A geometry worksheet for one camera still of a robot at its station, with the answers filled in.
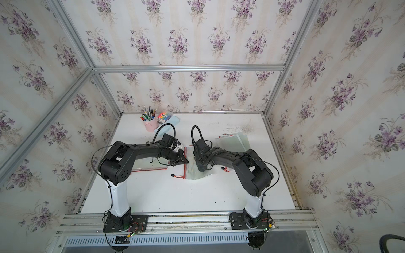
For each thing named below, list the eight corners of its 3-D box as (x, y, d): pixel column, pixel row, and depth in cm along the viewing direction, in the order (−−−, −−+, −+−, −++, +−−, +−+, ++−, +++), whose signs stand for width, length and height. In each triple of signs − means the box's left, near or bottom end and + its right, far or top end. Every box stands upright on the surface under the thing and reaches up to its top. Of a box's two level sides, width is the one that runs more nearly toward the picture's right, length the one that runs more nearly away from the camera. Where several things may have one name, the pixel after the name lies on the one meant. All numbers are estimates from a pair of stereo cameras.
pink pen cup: (144, 133, 111) (138, 121, 101) (146, 124, 116) (142, 113, 106) (156, 133, 111) (152, 121, 101) (158, 124, 116) (155, 113, 106)
